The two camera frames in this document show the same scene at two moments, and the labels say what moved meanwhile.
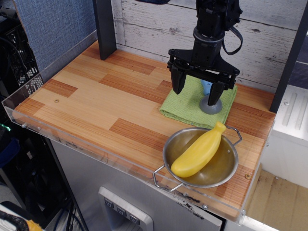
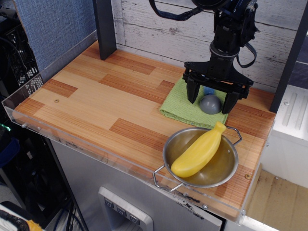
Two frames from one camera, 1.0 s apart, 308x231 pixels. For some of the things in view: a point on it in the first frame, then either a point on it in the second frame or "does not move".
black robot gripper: x=205 y=61 to x=219 y=71
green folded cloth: x=186 y=105 does not move
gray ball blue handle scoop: x=207 y=86 does not move
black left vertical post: x=105 y=28 does not move
